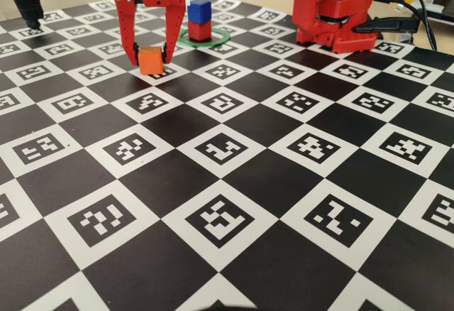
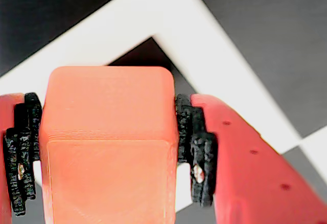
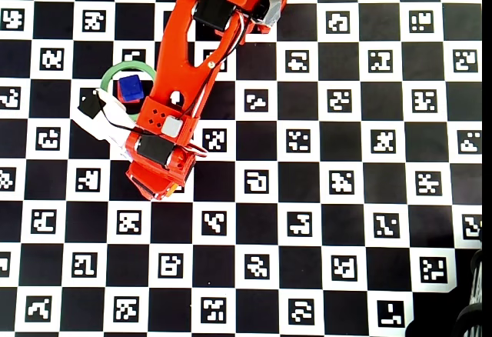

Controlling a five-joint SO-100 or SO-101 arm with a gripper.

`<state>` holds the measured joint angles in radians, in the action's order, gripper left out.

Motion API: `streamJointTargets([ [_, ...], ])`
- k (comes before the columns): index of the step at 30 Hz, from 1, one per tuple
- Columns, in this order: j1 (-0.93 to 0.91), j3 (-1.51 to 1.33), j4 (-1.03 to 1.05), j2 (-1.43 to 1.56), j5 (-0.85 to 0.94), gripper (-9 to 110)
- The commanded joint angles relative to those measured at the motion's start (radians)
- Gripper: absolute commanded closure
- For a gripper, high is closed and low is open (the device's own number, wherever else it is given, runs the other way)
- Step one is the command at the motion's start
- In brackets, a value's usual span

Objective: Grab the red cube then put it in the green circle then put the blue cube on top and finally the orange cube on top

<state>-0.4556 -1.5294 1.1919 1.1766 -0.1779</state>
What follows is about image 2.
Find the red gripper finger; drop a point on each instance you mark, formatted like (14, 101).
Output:
(250, 178)
(18, 142)

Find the orange cube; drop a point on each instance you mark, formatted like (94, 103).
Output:
(110, 144)

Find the black white marker mat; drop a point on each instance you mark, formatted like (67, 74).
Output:
(230, 42)

